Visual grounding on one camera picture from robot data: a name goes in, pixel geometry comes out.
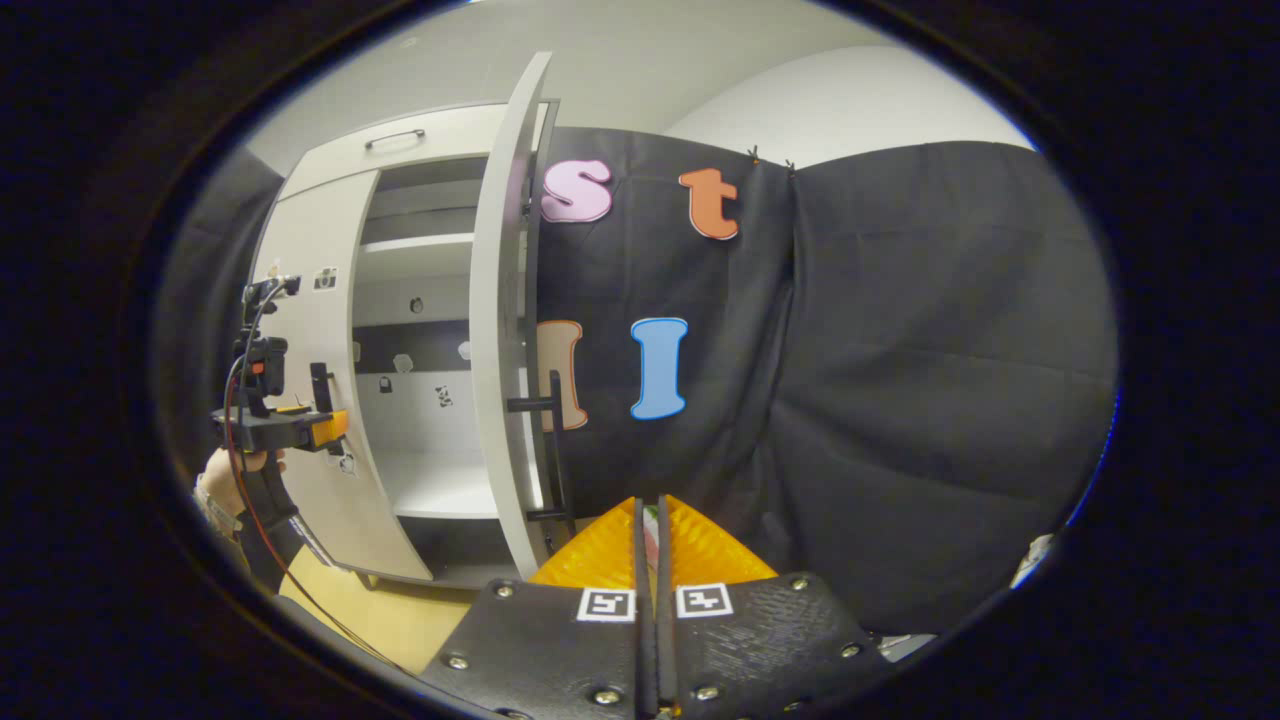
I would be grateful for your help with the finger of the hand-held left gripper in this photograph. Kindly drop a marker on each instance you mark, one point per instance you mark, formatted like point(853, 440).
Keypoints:
point(270, 430)

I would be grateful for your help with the white cabinet shelf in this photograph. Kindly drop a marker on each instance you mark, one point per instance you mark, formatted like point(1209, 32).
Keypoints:
point(420, 242)
point(445, 485)

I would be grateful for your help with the white cabinet drawer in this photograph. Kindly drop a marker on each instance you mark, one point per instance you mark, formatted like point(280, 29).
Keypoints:
point(450, 130)

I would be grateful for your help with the black backdrop cloth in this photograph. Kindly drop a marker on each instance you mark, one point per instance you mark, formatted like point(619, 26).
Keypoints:
point(900, 350)

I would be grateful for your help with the white door with camera sticker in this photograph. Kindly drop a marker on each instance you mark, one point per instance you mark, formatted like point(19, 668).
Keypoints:
point(310, 230)

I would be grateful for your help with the white double-door shoe cabinet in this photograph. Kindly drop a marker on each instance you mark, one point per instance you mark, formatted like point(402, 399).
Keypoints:
point(420, 400)

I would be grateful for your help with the white door with headphones sticker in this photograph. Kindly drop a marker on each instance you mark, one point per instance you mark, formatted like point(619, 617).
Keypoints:
point(495, 300)

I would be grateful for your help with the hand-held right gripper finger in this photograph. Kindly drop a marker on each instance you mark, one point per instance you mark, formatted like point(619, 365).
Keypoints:
point(641, 660)
point(666, 660)

